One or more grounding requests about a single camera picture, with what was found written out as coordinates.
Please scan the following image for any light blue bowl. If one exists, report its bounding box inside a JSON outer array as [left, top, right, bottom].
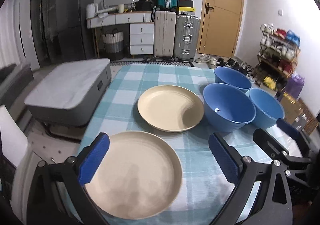
[[248, 88, 285, 129]]

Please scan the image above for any cream plate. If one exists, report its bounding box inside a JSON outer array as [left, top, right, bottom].
[[85, 131, 182, 220], [137, 85, 204, 133]]

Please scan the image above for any cardboard box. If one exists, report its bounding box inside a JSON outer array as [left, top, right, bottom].
[[280, 92, 303, 124]]

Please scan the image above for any teal checked tablecloth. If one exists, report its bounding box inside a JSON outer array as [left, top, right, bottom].
[[80, 64, 234, 224]]

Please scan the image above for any purple plastic bag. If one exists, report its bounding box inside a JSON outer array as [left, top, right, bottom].
[[285, 71, 305, 99]]

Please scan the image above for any marble top coffee table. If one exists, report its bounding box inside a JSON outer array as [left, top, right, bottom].
[[24, 58, 112, 127]]

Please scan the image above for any wooden shoe rack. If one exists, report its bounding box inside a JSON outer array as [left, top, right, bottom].
[[252, 23, 300, 92]]

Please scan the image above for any woven laundry basket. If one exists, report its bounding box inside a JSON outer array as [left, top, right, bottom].
[[102, 28, 124, 61]]

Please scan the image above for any silver suitcase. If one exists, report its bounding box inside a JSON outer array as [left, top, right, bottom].
[[173, 14, 200, 62]]

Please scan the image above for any white drawer desk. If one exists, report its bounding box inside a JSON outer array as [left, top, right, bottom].
[[87, 11, 154, 56]]

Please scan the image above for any beige suitcase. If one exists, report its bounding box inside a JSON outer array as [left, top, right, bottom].
[[153, 11, 176, 57]]

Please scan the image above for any wooden door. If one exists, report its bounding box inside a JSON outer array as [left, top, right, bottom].
[[199, 0, 244, 57]]

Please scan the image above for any white kettle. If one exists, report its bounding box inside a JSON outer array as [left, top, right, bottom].
[[86, 3, 98, 20]]

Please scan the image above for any stack of shoe boxes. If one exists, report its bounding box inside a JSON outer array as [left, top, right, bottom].
[[177, 0, 196, 15]]

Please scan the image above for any dark grey refrigerator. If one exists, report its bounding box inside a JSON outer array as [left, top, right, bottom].
[[56, 0, 95, 62]]

